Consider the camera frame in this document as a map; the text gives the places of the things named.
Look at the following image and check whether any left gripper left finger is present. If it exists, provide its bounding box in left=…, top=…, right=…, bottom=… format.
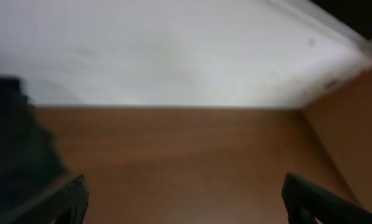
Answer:
left=0, top=174, right=89, bottom=224

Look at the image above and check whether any dark teal t-shirt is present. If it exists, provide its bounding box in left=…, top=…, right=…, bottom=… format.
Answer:
left=0, top=77, right=67, bottom=215

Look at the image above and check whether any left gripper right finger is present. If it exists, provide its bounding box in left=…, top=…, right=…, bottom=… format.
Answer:
left=281, top=172, right=372, bottom=224

